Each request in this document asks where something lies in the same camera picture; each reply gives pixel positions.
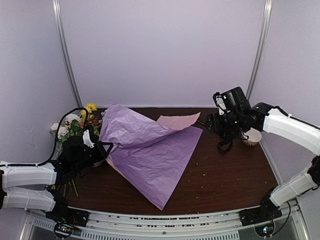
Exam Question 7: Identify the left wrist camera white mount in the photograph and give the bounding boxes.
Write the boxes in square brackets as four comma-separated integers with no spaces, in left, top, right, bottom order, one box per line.
[82,129,95,149]

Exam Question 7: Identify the right aluminium corner post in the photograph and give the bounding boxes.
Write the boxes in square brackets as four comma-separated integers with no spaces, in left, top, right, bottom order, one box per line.
[246,0,273,100]

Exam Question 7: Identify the aluminium corner post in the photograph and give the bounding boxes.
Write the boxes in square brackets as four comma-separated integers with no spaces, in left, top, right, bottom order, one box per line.
[246,0,273,100]
[52,0,83,107]

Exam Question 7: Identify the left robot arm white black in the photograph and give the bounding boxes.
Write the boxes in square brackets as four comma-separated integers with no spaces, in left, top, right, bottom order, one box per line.
[0,136,114,222]

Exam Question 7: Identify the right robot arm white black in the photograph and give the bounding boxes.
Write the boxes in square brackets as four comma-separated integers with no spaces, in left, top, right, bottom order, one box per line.
[205,102,320,221]

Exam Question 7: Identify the small white floral cup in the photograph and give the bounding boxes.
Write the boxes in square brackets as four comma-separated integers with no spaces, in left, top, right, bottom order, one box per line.
[241,128,262,147]

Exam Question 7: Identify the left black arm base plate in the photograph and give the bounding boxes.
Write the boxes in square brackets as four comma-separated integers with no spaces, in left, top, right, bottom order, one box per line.
[45,208,90,227]

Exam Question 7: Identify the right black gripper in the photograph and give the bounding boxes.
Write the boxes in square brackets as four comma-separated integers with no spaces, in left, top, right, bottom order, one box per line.
[204,111,243,133]

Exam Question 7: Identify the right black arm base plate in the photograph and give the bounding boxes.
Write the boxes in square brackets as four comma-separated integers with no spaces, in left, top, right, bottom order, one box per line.
[239,206,282,227]

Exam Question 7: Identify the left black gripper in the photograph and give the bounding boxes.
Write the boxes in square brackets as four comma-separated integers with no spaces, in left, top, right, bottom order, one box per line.
[72,140,113,174]

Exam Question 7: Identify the pale yellow fake flower bunch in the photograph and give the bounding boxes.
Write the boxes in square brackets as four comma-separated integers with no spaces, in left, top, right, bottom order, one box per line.
[50,113,84,145]

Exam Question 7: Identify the left aluminium corner post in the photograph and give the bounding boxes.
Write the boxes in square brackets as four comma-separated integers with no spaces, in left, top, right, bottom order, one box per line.
[52,0,83,107]

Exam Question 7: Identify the aluminium front rail frame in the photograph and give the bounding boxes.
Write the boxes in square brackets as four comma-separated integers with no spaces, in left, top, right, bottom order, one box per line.
[19,194,311,240]

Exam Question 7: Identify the bright yellow fake flower stem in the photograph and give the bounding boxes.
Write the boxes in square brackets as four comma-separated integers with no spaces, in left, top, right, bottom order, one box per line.
[80,103,98,124]

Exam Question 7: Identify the purple wrapping paper sheet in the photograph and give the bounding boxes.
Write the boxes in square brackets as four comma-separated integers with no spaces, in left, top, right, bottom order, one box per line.
[99,104,203,210]

